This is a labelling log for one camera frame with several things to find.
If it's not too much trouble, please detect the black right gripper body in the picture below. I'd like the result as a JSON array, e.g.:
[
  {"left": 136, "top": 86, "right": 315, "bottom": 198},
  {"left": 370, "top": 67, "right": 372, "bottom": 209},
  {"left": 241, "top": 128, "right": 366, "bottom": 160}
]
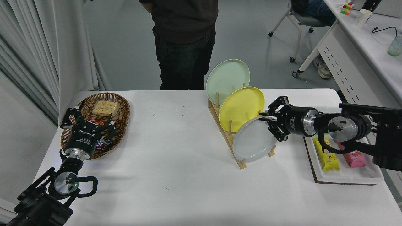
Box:
[{"left": 276, "top": 106, "right": 310, "bottom": 136}]

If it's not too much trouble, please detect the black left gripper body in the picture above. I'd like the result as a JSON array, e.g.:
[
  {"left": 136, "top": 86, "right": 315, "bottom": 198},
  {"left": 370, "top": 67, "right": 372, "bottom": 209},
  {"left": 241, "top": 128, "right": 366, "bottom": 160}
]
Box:
[{"left": 64, "top": 122, "right": 103, "bottom": 153}]

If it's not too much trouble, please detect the grey plate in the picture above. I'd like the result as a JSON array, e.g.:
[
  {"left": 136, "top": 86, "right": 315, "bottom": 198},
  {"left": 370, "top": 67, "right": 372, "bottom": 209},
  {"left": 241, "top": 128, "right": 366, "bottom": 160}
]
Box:
[{"left": 232, "top": 116, "right": 279, "bottom": 163}]

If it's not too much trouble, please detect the yellow plate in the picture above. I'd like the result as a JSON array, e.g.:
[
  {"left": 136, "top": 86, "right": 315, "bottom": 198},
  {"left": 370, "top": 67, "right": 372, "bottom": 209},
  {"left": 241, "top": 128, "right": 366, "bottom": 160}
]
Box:
[{"left": 219, "top": 87, "right": 265, "bottom": 132}]

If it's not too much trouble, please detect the wooden plate rack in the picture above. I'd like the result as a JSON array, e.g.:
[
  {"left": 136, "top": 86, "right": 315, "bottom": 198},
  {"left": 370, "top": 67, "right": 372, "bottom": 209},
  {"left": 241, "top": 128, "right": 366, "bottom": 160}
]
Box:
[{"left": 208, "top": 83, "right": 277, "bottom": 170}]

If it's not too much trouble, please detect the pale green plate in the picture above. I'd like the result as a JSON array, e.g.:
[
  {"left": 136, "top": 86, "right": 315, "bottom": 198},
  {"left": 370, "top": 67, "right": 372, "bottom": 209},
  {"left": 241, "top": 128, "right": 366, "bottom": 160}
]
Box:
[{"left": 206, "top": 59, "right": 251, "bottom": 106}]

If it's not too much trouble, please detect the brown wicker basket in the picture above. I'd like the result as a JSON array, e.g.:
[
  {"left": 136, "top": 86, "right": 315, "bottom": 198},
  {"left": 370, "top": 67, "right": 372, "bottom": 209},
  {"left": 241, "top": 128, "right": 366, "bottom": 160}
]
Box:
[{"left": 61, "top": 92, "right": 131, "bottom": 160}]

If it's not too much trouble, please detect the clear pack of biscuits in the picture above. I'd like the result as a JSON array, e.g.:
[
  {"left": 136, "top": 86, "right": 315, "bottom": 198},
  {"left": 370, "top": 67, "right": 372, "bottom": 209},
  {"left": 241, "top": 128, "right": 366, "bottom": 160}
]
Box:
[{"left": 92, "top": 100, "right": 120, "bottom": 116}]

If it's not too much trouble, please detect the yellow snack pack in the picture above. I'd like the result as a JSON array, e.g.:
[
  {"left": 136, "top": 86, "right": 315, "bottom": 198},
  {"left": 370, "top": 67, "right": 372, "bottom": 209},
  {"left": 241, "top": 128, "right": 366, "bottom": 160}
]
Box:
[{"left": 312, "top": 137, "right": 340, "bottom": 172}]

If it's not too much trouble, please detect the seated person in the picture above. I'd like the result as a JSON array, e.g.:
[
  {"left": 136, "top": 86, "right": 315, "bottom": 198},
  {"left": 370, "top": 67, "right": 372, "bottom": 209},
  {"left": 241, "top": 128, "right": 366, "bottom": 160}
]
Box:
[{"left": 291, "top": 0, "right": 338, "bottom": 79}]

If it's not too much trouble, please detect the grey curtain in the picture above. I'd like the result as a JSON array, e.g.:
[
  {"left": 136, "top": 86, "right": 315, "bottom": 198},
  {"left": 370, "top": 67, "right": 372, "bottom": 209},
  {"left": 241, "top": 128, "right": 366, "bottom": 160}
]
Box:
[{"left": 0, "top": 0, "right": 112, "bottom": 126}]

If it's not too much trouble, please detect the pink snack pack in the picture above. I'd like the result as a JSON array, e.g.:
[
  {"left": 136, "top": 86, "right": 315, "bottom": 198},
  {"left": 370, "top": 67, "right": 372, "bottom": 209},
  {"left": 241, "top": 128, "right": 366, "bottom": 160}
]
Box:
[{"left": 335, "top": 141, "right": 366, "bottom": 169}]

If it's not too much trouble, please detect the white tray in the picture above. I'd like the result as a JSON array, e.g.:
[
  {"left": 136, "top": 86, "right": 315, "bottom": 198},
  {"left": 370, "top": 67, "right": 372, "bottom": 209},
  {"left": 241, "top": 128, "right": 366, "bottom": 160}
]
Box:
[{"left": 300, "top": 106, "right": 385, "bottom": 184}]

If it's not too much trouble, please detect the white wheeled office chair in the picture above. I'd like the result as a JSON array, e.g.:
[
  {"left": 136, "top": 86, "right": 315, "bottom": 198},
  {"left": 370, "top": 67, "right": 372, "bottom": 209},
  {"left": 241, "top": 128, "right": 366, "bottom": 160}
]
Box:
[{"left": 268, "top": 3, "right": 331, "bottom": 62}]

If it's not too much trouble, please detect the white desk with perforated panel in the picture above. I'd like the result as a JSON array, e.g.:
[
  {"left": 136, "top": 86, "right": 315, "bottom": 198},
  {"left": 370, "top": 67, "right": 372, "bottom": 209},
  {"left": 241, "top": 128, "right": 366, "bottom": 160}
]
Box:
[{"left": 292, "top": 0, "right": 402, "bottom": 110}]

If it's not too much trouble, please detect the standing person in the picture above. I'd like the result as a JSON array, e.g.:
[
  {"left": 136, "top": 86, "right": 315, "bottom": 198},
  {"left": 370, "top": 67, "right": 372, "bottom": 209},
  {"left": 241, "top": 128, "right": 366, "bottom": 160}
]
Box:
[{"left": 139, "top": 0, "right": 219, "bottom": 91}]

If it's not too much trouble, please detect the white paper cup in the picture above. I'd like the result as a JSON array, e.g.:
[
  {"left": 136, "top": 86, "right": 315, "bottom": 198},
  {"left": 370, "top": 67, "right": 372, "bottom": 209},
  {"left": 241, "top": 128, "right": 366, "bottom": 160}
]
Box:
[{"left": 354, "top": 9, "right": 373, "bottom": 28}]

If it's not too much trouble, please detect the pale green glass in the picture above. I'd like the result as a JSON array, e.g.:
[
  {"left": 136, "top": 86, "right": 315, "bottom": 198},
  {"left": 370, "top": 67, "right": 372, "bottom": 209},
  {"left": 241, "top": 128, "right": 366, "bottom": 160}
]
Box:
[{"left": 388, "top": 35, "right": 402, "bottom": 57}]

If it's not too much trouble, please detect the black box device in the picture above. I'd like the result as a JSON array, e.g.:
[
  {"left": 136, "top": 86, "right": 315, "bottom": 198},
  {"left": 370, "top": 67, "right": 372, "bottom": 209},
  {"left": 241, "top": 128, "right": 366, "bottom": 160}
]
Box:
[{"left": 361, "top": 0, "right": 382, "bottom": 12}]

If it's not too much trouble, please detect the black cable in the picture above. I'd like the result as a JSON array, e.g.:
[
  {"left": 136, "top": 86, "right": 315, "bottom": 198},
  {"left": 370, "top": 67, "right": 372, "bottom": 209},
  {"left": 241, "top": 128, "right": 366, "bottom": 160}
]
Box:
[{"left": 372, "top": 26, "right": 398, "bottom": 37}]

